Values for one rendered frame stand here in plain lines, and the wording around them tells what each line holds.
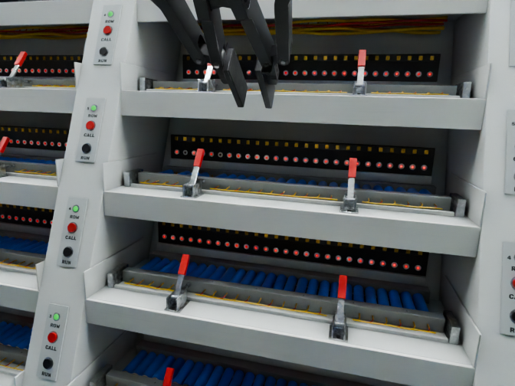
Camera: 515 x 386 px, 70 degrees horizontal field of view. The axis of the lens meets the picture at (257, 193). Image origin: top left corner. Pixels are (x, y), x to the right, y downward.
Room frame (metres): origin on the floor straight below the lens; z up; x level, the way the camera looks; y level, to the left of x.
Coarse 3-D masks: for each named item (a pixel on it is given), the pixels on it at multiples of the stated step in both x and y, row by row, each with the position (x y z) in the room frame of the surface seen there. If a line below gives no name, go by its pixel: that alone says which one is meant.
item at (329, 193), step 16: (144, 176) 0.70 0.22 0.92; (160, 176) 0.70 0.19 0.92; (176, 176) 0.69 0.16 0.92; (240, 192) 0.66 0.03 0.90; (256, 192) 0.64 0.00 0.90; (272, 192) 0.65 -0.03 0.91; (288, 192) 0.64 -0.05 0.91; (304, 192) 0.63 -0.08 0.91; (320, 192) 0.63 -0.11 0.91; (336, 192) 0.62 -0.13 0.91; (368, 192) 0.61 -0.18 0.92; (384, 192) 0.60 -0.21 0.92; (400, 192) 0.60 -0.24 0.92; (432, 208) 0.59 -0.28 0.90; (448, 208) 0.58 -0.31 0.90
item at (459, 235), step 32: (128, 160) 0.70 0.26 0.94; (192, 160) 0.79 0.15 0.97; (128, 192) 0.64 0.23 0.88; (160, 192) 0.65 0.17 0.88; (448, 192) 0.66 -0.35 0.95; (480, 192) 0.51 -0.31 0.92; (192, 224) 0.62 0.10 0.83; (224, 224) 0.61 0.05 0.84; (256, 224) 0.59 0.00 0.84; (288, 224) 0.58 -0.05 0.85; (320, 224) 0.57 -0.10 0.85; (352, 224) 0.55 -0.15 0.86; (384, 224) 0.54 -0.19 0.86; (416, 224) 0.53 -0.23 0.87; (448, 224) 0.52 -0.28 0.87; (480, 224) 0.51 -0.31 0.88
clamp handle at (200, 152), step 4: (196, 152) 0.64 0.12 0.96; (200, 152) 0.64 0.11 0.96; (204, 152) 0.65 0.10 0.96; (196, 156) 0.64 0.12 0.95; (200, 156) 0.64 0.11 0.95; (196, 160) 0.64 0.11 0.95; (200, 160) 0.64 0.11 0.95; (196, 164) 0.63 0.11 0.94; (200, 164) 0.64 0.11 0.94; (196, 168) 0.63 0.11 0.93; (192, 172) 0.63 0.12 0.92; (196, 172) 0.63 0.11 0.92; (192, 176) 0.63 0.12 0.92; (196, 176) 0.63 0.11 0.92; (192, 180) 0.63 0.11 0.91; (192, 184) 0.63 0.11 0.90
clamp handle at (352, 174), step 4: (352, 160) 0.58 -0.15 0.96; (356, 160) 0.58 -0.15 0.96; (352, 164) 0.58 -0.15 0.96; (356, 164) 0.58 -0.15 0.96; (352, 168) 0.58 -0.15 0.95; (352, 172) 0.57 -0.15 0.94; (348, 176) 0.57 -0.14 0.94; (352, 176) 0.57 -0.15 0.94; (352, 180) 0.57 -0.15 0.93; (348, 184) 0.57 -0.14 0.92; (352, 184) 0.57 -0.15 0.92; (348, 188) 0.57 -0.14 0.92; (352, 188) 0.57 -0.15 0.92; (348, 192) 0.57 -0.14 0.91; (352, 192) 0.57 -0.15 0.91; (348, 196) 0.57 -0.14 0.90; (352, 196) 0.56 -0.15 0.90
